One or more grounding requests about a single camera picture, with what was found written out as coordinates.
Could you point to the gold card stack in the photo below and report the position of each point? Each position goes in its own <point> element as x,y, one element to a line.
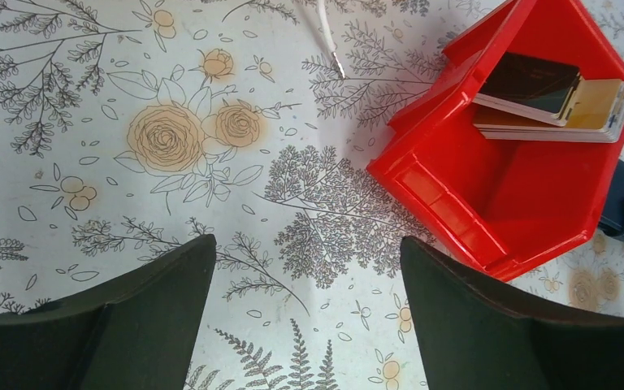
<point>597,117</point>

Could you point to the black card stack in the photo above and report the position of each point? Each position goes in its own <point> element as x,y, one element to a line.
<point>530,87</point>

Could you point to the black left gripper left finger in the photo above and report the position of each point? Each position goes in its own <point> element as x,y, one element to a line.
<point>136,331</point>

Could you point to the red plastic bin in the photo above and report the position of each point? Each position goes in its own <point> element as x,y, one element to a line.
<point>502,207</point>

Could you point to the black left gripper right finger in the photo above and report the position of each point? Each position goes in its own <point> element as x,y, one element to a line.
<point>476,332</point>

